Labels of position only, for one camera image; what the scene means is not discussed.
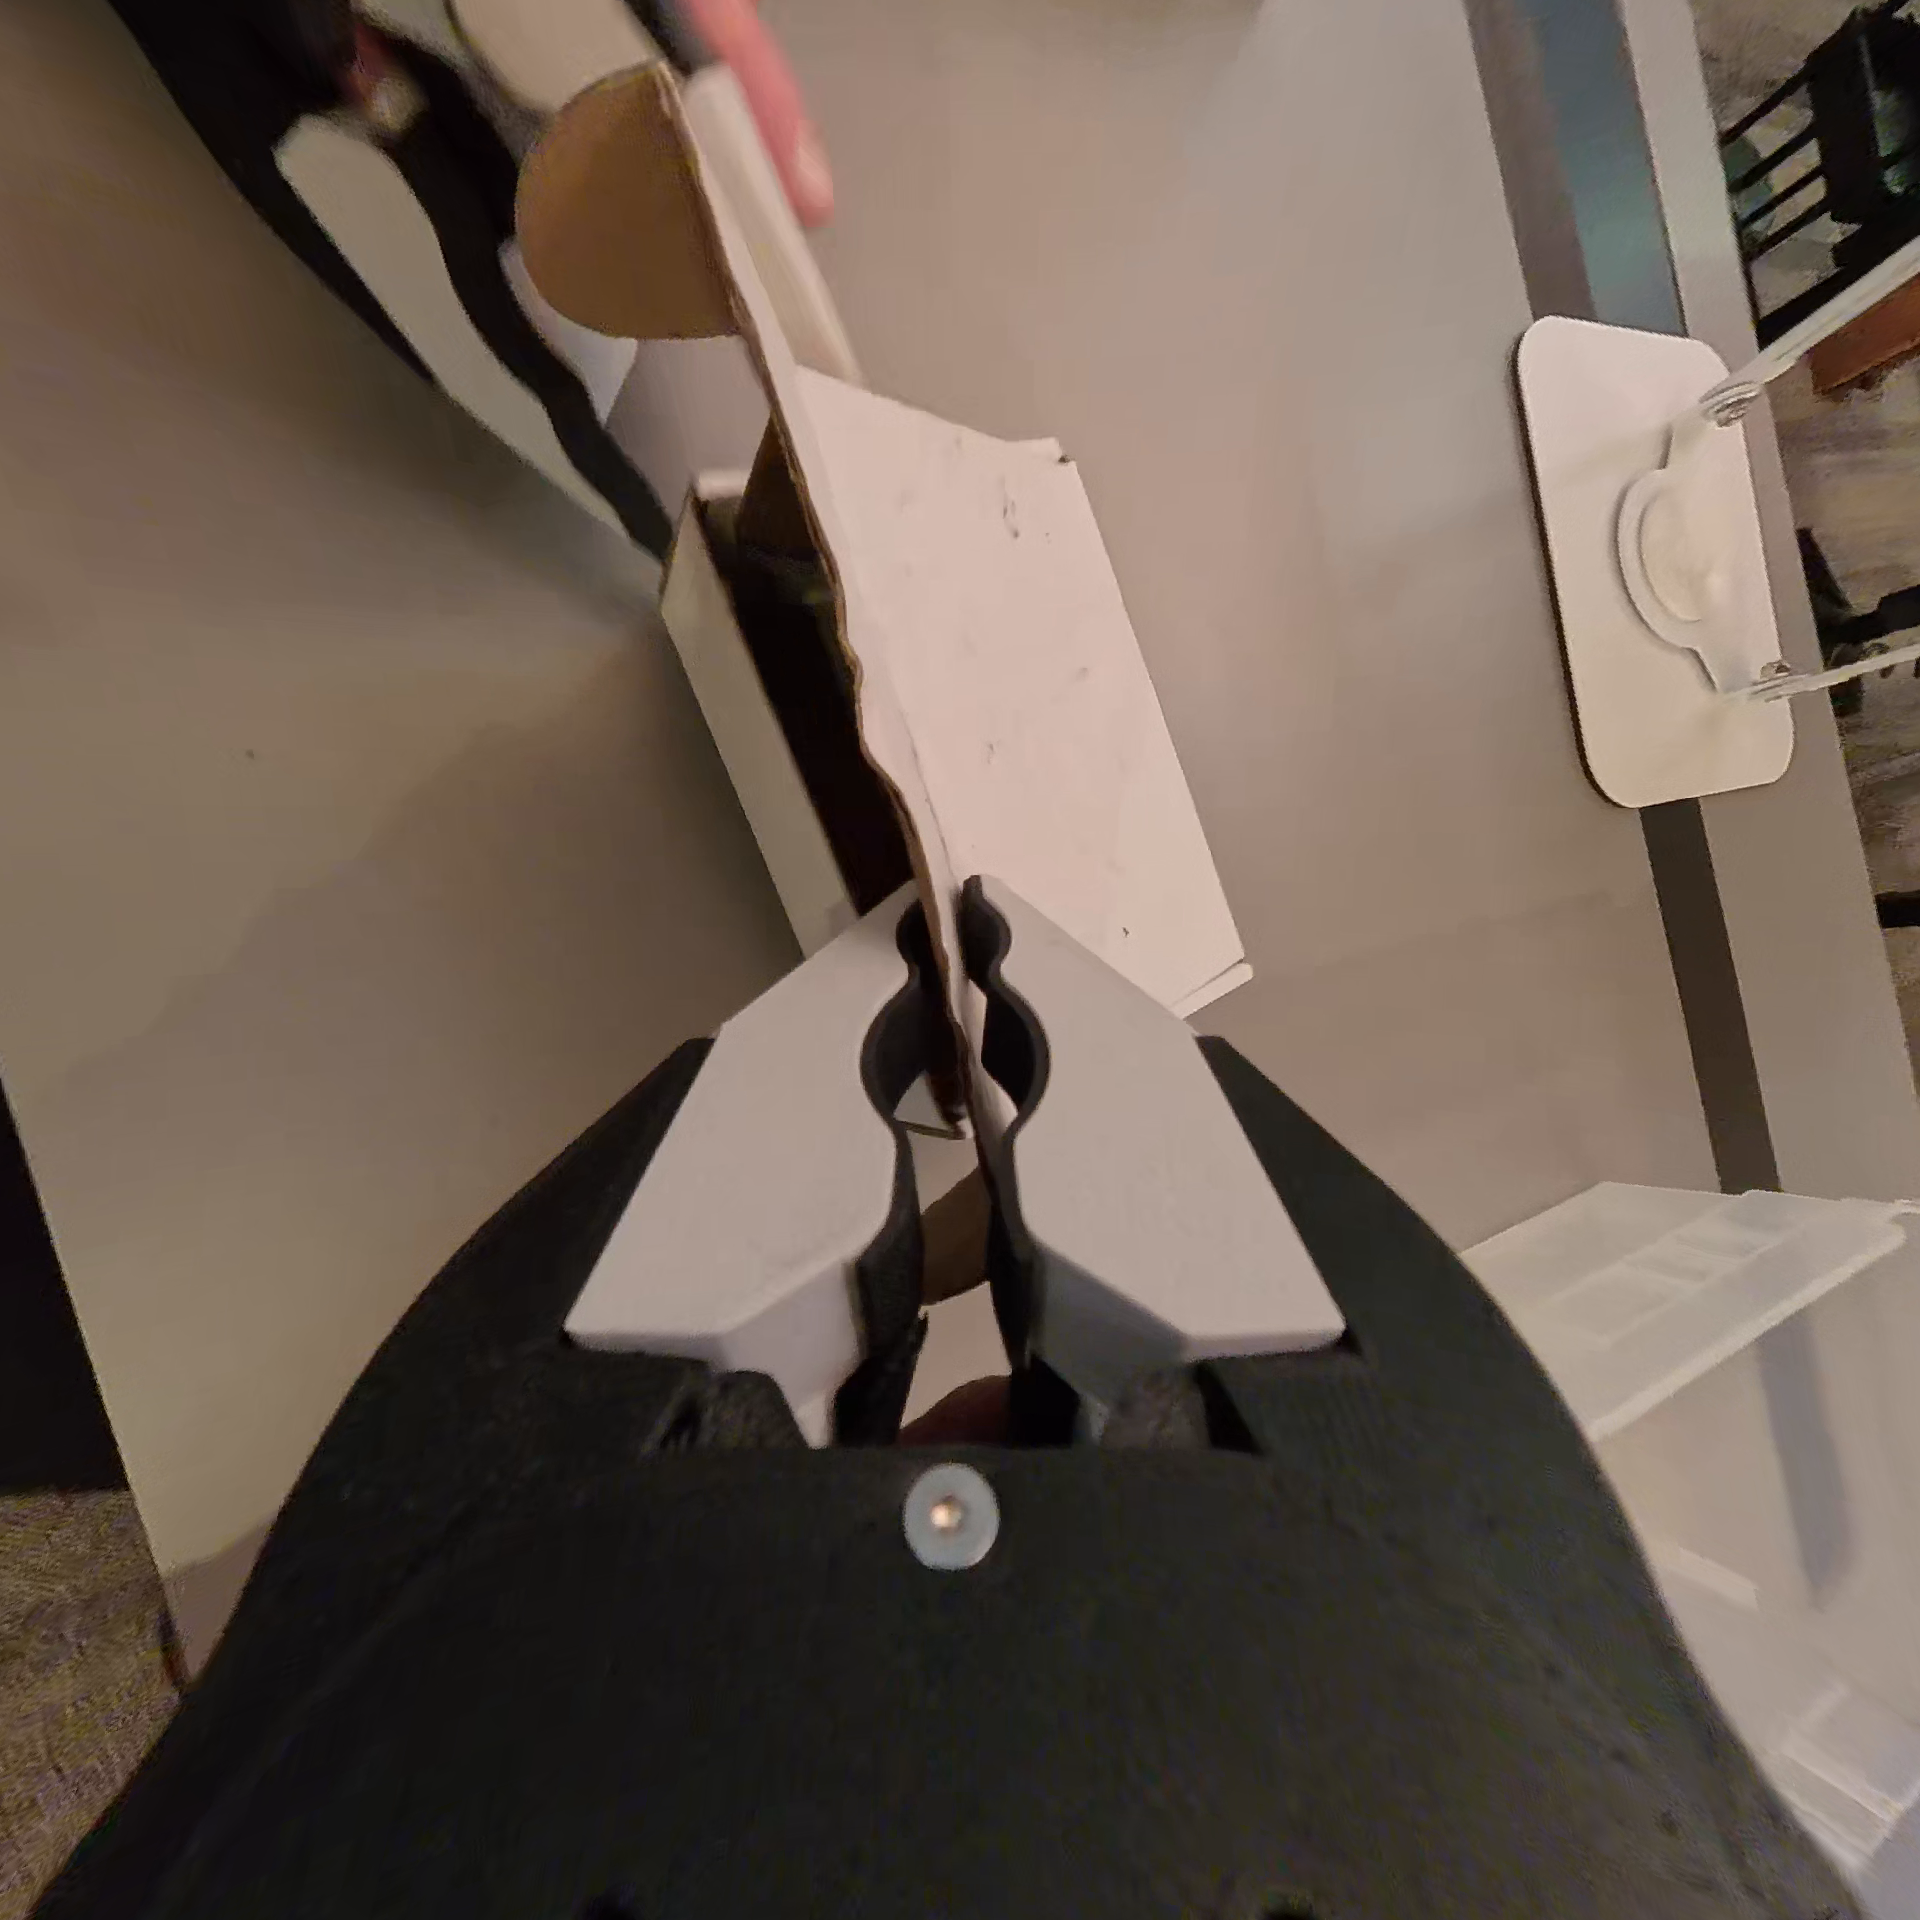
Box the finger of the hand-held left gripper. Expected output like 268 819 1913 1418
273 91 678 560
497 246 643 438

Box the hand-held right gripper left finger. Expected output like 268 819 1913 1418
561 884 943 1447

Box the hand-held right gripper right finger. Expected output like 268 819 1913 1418
960 876 1348 1430

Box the white cardboard box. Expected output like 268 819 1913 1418
514 60 1255 1303

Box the person's left hand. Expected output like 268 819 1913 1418
671 0 838 232

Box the clear plastic storage bin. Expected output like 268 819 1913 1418
1457 1182 1920 1897

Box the white stand base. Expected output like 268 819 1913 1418
1509 225 1920 815

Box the black chair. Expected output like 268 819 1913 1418
1715 0 1920 356

